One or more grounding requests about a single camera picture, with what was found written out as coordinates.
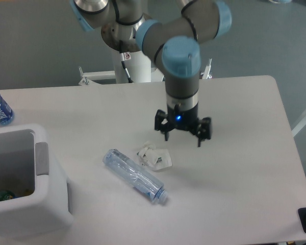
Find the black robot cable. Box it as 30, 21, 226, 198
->
118, 40, 134, 84

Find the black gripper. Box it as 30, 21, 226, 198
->
154, 104, 212, 147

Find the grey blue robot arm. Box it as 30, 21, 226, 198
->
70, 1, 232, 142

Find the white plastic wrapper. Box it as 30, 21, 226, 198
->
137, 141, 172, 172

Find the crushed clear plastic bottle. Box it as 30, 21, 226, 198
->
103, 149, 168, 205

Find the trash inside the can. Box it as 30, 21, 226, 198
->
0, 188, 34, 204

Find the white trash can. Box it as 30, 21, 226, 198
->
0, 124, 73, 238

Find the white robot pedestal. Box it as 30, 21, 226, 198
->
79, 49, 164, 86

